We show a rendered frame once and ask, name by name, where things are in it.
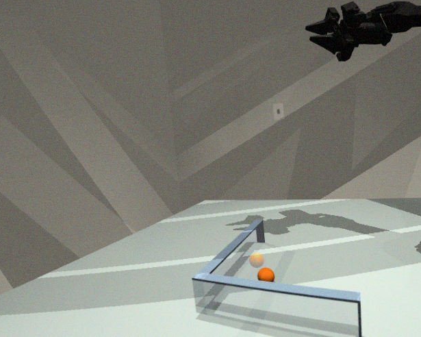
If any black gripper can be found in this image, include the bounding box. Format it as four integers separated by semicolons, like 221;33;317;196
305;8;368;62

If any blue-grey l-shaped wall top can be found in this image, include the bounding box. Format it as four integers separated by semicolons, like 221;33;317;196
192;219;362;337

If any clear l-shaped low wall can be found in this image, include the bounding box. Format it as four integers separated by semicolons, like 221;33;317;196
192;222;359;337

